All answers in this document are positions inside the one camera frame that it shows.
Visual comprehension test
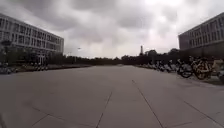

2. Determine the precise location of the row of parked bicycles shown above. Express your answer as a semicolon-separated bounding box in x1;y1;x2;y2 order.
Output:
139;55;224;83
0;61;56;75

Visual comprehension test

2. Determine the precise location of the row of dark trees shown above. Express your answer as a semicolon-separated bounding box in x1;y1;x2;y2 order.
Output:
0;42;224;67

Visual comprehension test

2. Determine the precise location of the street lamp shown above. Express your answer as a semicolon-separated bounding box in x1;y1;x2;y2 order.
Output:
68;47;82;60

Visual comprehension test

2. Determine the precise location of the grey paved plaza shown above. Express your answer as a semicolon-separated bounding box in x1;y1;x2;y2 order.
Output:
0;64;224;128

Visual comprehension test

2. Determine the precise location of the grey building with window grid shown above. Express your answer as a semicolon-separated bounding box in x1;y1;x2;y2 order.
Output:
178;12;224;59

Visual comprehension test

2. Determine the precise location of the pale building with window rows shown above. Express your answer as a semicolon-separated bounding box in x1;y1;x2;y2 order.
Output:
0;12;65;65

